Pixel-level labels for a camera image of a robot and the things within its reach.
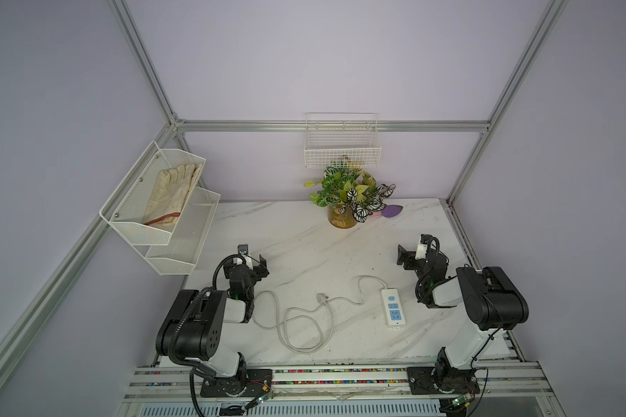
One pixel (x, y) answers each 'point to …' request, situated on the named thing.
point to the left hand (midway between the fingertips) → (246, 260)
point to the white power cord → (322, 303)
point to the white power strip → (393, 307)
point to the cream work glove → (172, 188)
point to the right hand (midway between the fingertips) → (412, 249)
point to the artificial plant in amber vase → (350, 194)
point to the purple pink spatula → (389, 211)
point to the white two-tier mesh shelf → (174, 249)
